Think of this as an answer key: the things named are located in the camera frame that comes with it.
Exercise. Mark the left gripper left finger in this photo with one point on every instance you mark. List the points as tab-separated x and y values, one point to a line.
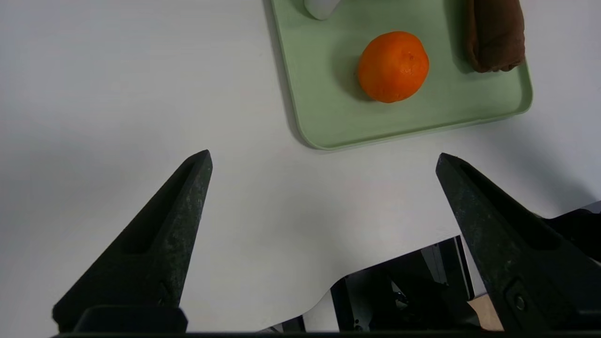
155	249

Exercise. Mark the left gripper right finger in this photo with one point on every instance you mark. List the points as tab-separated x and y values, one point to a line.
516	253

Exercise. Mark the brown rolled towel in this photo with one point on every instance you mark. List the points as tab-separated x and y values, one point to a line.
495	37

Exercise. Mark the light green plastic tray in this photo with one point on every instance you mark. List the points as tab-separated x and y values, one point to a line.
328	94

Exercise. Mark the white plastic bottle clear cap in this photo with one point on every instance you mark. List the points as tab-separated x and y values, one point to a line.
321	8

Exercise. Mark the orange fruit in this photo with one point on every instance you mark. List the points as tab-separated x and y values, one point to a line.
393	66

